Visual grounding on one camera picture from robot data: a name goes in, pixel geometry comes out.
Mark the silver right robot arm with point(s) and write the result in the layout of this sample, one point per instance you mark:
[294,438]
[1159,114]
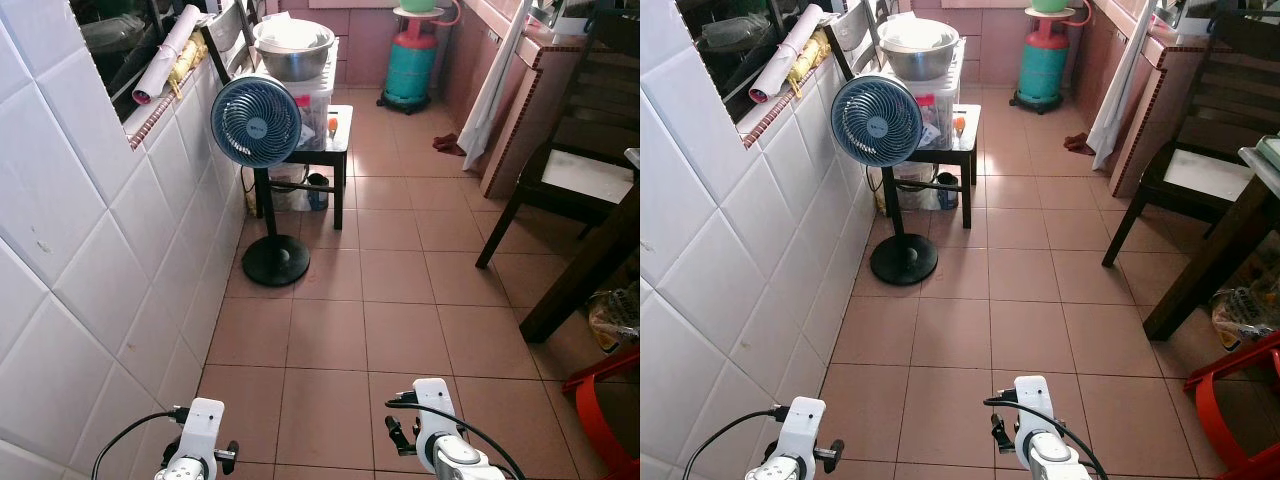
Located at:
[460,460]
[1055,460]

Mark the red plastic stool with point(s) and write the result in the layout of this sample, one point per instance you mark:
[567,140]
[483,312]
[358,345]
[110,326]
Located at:
[1225,400]
[600,400]

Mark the clear plastic bag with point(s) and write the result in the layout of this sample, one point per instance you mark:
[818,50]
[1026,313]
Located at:
[612,318]
[1240,315]

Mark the dark wooden marble-top table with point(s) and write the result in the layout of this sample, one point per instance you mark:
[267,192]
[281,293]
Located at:
[1210,265]
[580,270]

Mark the small black side table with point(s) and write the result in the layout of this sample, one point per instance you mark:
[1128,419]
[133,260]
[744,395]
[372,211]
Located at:
[962,148]
[335,150]

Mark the dark wooden chair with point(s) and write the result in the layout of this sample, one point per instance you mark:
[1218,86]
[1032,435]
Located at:
[580,175]
[1205,175]

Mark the clear plastic storage box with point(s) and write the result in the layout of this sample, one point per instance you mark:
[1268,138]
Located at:
[318,105]
[943,105]

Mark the blue standing fan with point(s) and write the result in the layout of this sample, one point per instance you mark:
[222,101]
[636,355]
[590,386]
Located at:
[256,121]
[877,120]

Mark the brown kitchen counter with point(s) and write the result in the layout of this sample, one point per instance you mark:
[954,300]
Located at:
[1150,110]
[520,110]

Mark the white hanging cloth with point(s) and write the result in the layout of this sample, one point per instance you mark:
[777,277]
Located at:
[1122,90]
[495,90]

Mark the teal gas cylinder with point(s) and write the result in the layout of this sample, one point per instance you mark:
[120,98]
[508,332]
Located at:
[1042,62]
[410,65]

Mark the metal basin with lid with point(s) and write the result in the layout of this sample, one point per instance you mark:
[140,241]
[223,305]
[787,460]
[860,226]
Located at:
[293,55]
[918,55]

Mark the pale green tray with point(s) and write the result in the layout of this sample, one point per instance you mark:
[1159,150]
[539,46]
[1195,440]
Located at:
[1270,150]

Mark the yellow plastic bag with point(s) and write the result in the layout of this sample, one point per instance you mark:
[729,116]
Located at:
[812,60]
[188,62]

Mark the rolled white paper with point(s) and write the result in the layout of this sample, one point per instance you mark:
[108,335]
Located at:
[165,55]
[787,52]

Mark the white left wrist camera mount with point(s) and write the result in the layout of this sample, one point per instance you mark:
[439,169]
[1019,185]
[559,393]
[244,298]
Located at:
[198,430]
[803,430]

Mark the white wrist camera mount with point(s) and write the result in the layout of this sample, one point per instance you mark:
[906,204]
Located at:
[803,430]
[435,410]
[198,430]
[1035,408]

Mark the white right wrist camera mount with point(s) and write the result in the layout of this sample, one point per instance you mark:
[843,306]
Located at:
[1035,408]
[435,410]

